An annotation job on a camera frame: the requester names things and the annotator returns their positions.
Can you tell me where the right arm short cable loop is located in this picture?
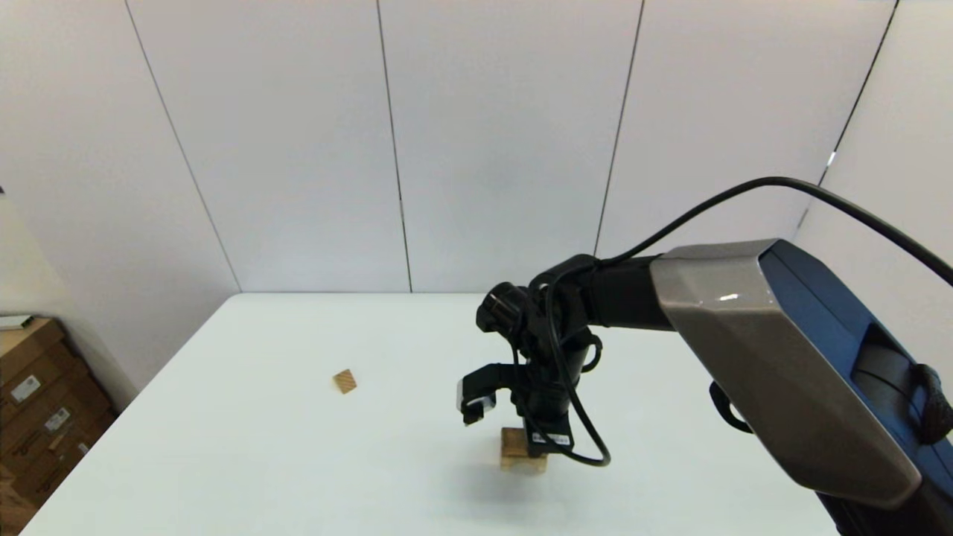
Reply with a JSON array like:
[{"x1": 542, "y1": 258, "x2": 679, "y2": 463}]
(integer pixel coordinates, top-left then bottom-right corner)
[{"x1": 708, "y1": 380, "x2": 755, "y2": 436}]

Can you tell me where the arched wooden building block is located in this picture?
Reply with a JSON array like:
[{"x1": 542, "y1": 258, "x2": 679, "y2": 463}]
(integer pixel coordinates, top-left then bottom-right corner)
[{"x1": 500, "y1": 451, "x2": 549, "y2": 476}]

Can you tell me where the labelled brown cardboard box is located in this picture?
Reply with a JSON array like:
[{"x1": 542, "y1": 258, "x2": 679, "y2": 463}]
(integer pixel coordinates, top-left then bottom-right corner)
[
  {"x1": 0, "y1": 371, "x2": 112, "y2": 459},
  {"x1": 0, "y1": 318, "x2": 89, "y2": 410},
  {"x1": 7, "y1": 417, "x2": 119, "y2": 508}
]

